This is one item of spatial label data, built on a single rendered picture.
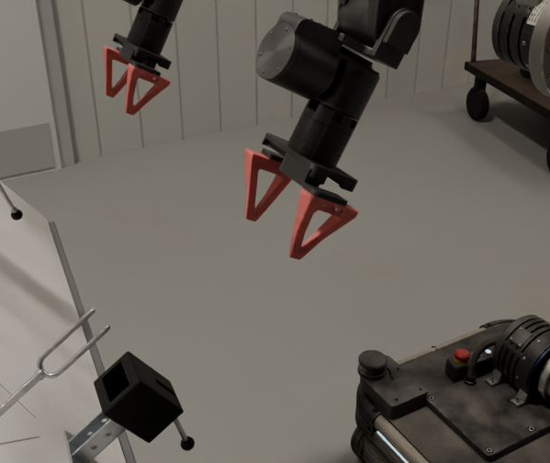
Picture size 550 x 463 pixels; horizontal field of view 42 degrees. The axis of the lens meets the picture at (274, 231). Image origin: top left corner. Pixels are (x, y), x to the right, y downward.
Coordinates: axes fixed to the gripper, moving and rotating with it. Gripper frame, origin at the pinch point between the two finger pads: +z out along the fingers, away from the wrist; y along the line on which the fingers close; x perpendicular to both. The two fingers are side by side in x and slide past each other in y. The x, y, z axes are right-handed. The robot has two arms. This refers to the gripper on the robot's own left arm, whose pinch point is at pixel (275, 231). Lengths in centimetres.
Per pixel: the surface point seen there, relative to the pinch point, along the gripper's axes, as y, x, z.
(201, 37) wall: -271, 124, -10
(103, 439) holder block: 10.8, -16.0, 20.1
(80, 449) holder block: 10.6, -17.7, 21.4
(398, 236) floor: -134, 168, 25
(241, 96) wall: -271, 160, 9
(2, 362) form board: 1.3, -23.5, 19.1
